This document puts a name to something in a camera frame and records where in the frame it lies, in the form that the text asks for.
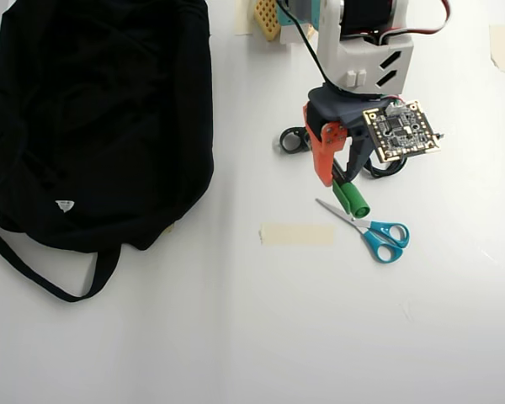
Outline black ring-shaped clip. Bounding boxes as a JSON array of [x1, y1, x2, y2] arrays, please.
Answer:
[[277, 125, 311, 156]]

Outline dark navy gripper finger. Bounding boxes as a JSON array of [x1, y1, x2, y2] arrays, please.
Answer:
[[340, 130, 375, 181]]

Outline coiled black USB cable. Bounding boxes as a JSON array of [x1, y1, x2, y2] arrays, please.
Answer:
[[361, 132, 446, 180]]

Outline blue-handled scissors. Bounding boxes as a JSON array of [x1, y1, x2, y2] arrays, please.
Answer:
[[315, 198, 411, 264]]

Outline narrow beige masking tape strip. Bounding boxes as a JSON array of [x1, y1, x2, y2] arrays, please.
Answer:
[[234, 0, 253, 36]]

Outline white red black servo cable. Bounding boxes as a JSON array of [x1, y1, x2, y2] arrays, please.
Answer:
[[374, 0, 452, 45]]

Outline green marker with black barrel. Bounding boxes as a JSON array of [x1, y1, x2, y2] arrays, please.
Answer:
[[330, 159, 371, 220]]

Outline thin black camera cable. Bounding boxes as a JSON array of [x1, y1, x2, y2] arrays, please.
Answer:
[[276, 0, 336, 88]]

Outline yellow perforated base block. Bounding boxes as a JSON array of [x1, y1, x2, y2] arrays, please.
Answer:
[[254, 0, 281, 42]]

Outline square camera circuit board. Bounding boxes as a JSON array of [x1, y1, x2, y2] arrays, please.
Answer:
[[361, 98, 446, 165]]

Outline long beige masking tape strip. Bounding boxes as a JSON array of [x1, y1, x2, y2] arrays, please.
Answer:
[[259, 223, 336, 247]]

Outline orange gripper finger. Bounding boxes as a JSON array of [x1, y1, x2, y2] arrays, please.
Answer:
[[303, 102, 348, 188]]

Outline black fabric bag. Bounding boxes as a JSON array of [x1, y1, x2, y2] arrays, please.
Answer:
[[0, 0, 216, 303]]

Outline torn beige masking tape piece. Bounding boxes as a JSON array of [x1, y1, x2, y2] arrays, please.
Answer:
[[488, 24, 505, 76]]

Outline dark navy gripper body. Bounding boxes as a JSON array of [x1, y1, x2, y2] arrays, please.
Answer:
[[306, 82, 399, 142]]

